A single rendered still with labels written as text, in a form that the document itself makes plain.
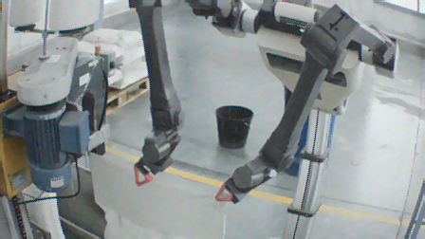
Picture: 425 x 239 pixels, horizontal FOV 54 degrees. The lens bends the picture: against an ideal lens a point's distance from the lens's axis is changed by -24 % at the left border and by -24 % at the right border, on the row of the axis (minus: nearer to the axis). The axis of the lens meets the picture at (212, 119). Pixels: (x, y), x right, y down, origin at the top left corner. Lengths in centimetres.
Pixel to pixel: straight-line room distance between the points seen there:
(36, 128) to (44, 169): 12
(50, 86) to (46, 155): 20
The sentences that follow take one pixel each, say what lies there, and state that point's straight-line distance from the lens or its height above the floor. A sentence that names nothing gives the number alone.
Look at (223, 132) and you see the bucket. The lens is 414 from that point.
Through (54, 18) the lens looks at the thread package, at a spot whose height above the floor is 157.
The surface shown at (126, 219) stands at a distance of 171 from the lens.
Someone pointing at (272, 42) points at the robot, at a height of 140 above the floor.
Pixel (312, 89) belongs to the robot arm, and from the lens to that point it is 118.
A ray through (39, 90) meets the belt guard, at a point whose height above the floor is 141.
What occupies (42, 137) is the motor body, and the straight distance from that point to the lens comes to 132.
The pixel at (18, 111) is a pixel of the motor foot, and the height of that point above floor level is 130.
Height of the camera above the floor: 180
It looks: 23 degrees down
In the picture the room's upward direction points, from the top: 3 degrees clockwise
